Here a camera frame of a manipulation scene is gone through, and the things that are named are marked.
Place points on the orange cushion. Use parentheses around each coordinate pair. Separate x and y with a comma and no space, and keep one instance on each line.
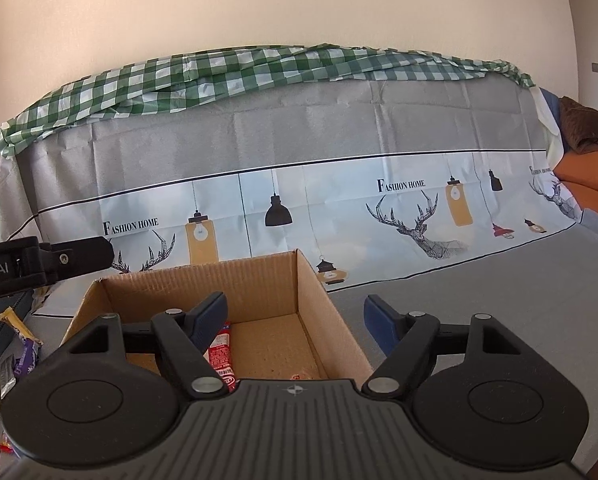
(591,180)

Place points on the yellow snack bar packet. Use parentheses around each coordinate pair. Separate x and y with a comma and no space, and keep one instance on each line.
(16,326)

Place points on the brown cardboard box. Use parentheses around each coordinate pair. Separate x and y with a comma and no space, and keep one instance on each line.
(279,305)

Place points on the small orange wrapped snack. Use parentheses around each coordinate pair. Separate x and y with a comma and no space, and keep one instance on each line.
(299,375)

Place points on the plain red snack packet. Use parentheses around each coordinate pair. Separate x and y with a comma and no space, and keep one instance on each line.
(8,445)

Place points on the green clear snack packet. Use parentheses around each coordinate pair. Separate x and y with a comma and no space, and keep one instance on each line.
(0,385)

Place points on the purple snack bar packet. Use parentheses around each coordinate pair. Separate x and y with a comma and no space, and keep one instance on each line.
(27,356)

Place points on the brown blanket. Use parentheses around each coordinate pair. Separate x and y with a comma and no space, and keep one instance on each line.
(586,127)

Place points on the grey deer printed cloth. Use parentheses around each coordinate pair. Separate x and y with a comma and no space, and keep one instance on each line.
(329,125)

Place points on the blue and white cloth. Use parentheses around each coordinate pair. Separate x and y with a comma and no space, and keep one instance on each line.
(549,110)

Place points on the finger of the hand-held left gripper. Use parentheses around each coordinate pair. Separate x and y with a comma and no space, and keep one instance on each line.
(81,257)

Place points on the green checkered cloth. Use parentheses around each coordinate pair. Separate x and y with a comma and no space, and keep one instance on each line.
(204,72)

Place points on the red white snack packet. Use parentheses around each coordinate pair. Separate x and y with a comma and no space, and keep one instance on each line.
(222,360)

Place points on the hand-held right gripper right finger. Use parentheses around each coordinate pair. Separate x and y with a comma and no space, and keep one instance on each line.
(380,319)

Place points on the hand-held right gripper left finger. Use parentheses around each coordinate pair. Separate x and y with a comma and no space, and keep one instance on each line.
(213,312)

